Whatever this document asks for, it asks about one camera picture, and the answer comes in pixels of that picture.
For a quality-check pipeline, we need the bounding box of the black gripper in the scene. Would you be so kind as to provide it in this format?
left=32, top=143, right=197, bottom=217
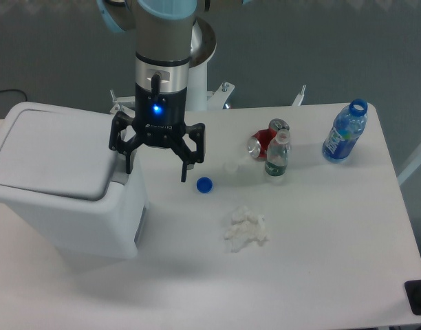
left=108, top=71, right=206, bottom=183

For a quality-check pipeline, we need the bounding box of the white trash can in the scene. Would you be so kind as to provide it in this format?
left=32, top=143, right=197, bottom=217
left=0, top=102, right=149, bottom=259

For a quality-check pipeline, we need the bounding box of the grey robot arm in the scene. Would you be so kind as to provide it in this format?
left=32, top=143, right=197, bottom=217
left=97, top=1, right=246, bottom=182

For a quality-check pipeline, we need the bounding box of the crushed red soda can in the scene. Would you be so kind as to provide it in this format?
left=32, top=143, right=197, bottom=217
left=246, top=118, right=290, bottom=161

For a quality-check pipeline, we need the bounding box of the blue bottle cap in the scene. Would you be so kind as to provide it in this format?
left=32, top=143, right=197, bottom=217
left=196, top=177, right=213, bottom=194

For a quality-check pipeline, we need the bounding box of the white bottle cap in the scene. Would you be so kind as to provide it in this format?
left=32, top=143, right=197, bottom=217
left=223, top=158, right=246, bottom=173

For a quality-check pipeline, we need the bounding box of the clear green-label bottle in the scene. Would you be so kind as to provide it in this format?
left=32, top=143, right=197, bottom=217
left=265, top=129, right=291, bottom=177

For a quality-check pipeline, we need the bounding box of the crumpled white tissue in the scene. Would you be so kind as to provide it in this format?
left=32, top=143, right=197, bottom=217
left=224, top=206, right=270, bottom=253

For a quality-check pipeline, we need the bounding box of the blue plastic bottle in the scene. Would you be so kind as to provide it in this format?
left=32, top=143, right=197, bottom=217
left=322, top=98, right=368, bottom=163

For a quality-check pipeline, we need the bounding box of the black device at edge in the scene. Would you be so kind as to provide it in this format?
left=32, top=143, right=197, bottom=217
left=404, top=280, right=421, bottom=316

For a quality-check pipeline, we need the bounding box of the black cable on floor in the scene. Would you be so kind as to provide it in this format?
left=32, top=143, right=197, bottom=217
left=0, top=89, right=27, bottom=102

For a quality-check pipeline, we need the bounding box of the white frame at right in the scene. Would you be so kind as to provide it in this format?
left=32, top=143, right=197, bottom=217
left=397, top=143, right=421, bottom=186

